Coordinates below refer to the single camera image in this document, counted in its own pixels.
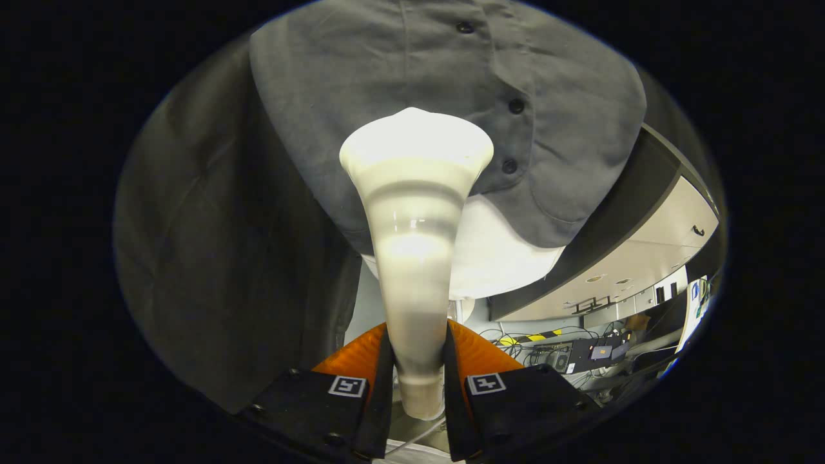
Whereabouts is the cream mannequin torso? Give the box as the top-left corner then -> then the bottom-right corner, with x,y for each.
361,193 -> 568,323

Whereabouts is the yellow black striped floor strip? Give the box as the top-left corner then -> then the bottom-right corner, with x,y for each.
496,329 -> 563,347

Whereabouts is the grey button-up shirt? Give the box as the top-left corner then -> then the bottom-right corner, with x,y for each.
249,0 -> 647,255

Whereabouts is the grey drawer cabinet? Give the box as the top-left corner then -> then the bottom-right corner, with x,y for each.
488,124 -> 721,322

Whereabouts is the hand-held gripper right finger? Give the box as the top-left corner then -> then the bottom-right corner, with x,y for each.
443,319 -> 600,462

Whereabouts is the black electronics box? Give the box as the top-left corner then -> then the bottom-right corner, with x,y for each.
534,335 -> 634,376

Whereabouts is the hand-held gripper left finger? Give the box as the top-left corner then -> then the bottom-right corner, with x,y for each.
235,322 -> 395,462

